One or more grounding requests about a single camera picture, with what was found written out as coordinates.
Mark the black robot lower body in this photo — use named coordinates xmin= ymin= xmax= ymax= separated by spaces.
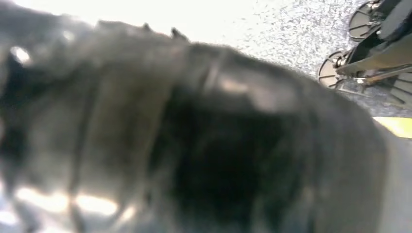
xmin=317 ymin=0 xmax=412 ymax=112

